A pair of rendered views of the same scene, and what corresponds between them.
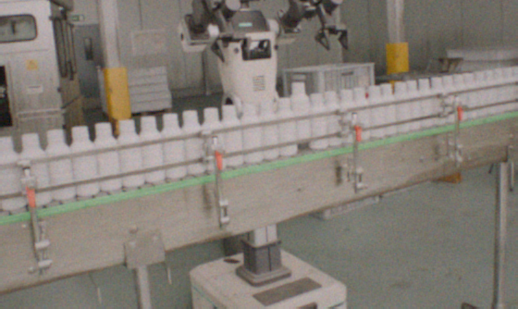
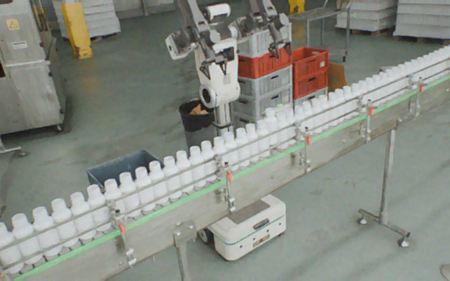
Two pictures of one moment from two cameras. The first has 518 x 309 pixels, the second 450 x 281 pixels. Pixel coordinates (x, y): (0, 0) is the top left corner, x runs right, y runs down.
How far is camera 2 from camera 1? 57 cm
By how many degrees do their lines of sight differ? 16
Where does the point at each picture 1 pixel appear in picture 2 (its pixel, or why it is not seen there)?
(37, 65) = (18, 24)
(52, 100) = (37, 54)
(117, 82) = (76, 16)
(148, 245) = (187, 231)
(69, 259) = (142, 251)
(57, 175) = (130, 203)
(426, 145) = (347, 132)
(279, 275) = not seen: hidden behind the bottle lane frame
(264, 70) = (230, 69)
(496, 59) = not seen: outside the picture
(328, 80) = (259, 41)
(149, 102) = (101, 27)
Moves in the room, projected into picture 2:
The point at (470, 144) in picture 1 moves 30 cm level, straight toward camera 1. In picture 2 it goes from (374, 124) to (377, 150)
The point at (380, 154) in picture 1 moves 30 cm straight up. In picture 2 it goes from (319, 144) to (320, 86)
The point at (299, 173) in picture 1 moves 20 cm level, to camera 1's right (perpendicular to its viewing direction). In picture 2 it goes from (272, 168) to (315, 161)
